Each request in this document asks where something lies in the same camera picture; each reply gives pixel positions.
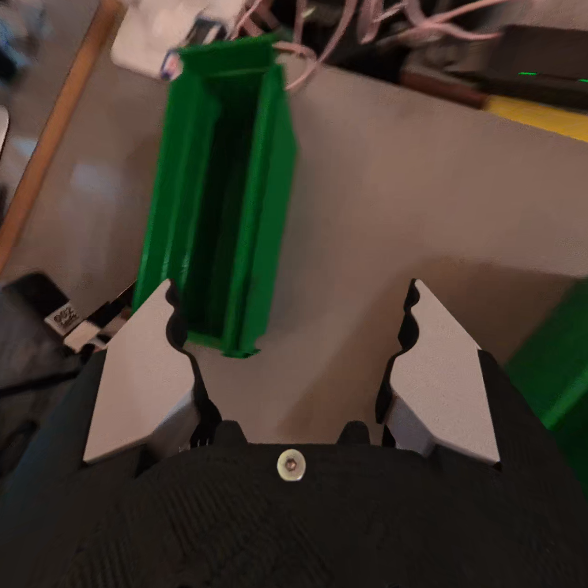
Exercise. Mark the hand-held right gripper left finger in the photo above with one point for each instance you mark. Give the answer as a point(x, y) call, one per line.
point(138, 395)

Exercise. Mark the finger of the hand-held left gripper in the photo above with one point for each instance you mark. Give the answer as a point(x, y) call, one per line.
point(112, 310)
point(89, 337)

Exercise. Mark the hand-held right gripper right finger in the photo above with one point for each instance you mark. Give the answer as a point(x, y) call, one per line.
point(441, 395)

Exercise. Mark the grey table wood edge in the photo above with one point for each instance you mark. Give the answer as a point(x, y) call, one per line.
point(54, 133)

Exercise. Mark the yellow tape strip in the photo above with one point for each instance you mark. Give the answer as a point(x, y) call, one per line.
point(542, 117)

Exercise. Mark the black box blue stripe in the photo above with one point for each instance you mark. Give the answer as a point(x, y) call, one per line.
point(209, 30)

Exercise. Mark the black power bank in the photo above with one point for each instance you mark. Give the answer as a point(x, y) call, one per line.
point(542, 50)

